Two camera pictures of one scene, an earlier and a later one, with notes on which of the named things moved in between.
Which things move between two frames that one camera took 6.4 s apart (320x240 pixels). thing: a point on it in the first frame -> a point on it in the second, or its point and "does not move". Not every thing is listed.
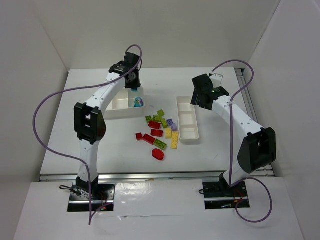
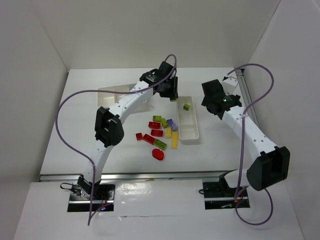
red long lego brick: x=149 y=139 does not move
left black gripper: x=133 y=83 -> x=173 y=88
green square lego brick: x=161 y=112 -> x=186 y=106
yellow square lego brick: x=168 y=133 does not move
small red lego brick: x=139 y=136 does not move
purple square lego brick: x=170 y=122 does not move
